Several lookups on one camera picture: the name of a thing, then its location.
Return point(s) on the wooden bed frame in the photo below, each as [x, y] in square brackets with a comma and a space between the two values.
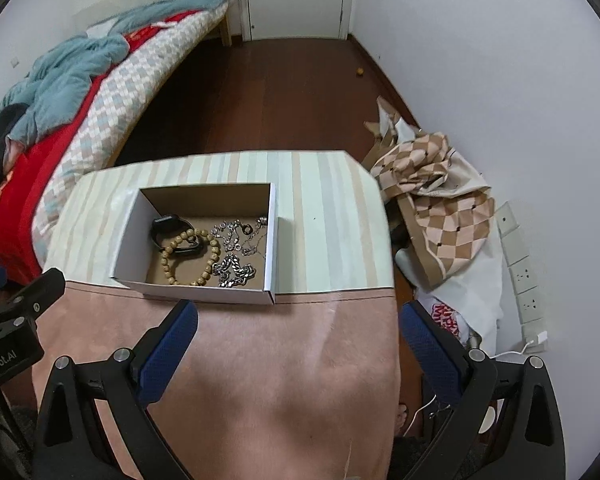
[230, 20]

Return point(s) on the checkered bed sheet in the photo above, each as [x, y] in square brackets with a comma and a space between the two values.
[135, 80]

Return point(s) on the white wall socket strip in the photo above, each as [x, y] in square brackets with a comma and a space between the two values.
[522, 270]

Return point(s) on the black fleece trousers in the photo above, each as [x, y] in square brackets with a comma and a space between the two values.
[410, 460]

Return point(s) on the white cardboard box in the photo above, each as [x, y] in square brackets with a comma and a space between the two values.
[135, 240]

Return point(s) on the white cloth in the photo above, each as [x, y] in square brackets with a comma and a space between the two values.
[480, 305]

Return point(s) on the white bag red print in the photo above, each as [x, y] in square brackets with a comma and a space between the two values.
[447, 317]

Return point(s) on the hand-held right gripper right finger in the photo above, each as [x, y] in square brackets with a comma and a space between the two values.
[430, 350]

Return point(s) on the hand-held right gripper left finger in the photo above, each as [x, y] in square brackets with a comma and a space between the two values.
[166, 352]

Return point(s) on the table with pink cloth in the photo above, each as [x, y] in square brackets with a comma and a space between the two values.
[280, 360]

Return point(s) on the blue quilt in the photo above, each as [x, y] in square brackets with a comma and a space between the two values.
[70, 75]

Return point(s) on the brown checkered cloth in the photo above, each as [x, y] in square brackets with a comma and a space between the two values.
[440, 195]

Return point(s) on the bed with red blanket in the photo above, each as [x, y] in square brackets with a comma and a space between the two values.
[35, 175]

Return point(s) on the white charger plug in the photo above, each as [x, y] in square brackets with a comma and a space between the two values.
[537, 340]

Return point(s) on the black smart band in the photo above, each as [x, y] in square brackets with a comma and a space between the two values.
[166, 222]

